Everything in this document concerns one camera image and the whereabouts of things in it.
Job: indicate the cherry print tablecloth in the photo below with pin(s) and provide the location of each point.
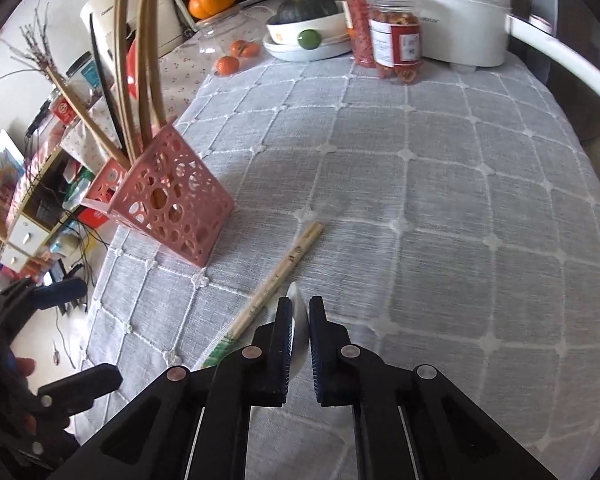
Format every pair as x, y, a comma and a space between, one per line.
180, 70

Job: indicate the black chopstick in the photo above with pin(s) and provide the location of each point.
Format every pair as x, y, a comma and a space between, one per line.
111, 92

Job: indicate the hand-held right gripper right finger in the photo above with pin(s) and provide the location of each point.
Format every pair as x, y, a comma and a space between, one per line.
316, 330

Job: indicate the pink perforated utensil holder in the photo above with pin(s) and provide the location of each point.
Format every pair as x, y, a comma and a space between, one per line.
180, 200

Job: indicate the wooden shelf with white drawers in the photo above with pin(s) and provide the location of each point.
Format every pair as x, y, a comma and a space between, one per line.
25, 230

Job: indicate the clear jar with red label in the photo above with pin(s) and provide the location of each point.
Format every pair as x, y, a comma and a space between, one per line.
62, 107

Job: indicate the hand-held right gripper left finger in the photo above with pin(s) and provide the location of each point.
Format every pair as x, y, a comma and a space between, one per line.
283, 330

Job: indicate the clear container with black lid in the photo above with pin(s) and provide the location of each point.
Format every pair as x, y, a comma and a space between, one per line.
87, 80

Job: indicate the glass jar with bamboo lid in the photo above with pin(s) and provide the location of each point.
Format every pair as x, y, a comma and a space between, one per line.
215, 35

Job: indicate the white spoon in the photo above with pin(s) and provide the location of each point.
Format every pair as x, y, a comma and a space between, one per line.
300, 310

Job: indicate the grey quilted tablecloth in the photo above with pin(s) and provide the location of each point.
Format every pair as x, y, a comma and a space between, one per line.
430, 210

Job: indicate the vase of bare branches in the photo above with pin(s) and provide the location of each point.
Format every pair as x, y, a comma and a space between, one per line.
35, 50

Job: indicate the red spoon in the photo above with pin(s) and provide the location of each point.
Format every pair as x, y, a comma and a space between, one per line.
133, 75

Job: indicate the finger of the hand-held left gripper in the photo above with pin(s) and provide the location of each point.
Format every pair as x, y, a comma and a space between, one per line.
60, 292
85, 385

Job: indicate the small mandarin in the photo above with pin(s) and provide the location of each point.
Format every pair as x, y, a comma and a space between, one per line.
252, 49
238, 48
227, 65

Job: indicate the white electric cooking pot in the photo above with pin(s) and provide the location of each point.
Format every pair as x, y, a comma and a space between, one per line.
455, 10

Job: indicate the dark green kabocha squash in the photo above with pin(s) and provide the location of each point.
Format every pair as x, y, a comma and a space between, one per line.
310, 7

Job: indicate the large orange with stem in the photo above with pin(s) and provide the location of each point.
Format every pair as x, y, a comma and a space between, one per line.
212, 2

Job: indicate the short plastic jar dried fruit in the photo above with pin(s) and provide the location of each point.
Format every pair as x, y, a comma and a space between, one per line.
395, 40

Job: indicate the white bowl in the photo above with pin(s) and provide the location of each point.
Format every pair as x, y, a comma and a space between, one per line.
285, 32

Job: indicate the tall plastic jar red berries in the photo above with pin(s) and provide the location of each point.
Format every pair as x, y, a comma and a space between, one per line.
360, 25

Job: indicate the white dish with green knob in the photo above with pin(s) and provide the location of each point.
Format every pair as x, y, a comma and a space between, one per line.
290, 54

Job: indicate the person's left hand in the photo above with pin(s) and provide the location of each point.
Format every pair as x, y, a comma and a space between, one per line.
24, 366

